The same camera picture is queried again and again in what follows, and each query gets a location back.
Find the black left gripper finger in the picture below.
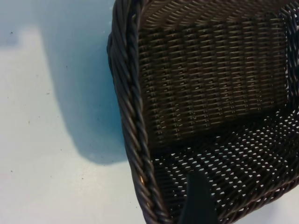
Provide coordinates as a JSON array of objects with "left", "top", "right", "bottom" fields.
[{"left": 178, "top": 174, "right": 218, "bottom": 224}]

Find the dark brown woven basket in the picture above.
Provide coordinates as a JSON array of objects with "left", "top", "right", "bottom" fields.
[{"left": 106, "top": 0, "right": 299, "bottom": 224}]

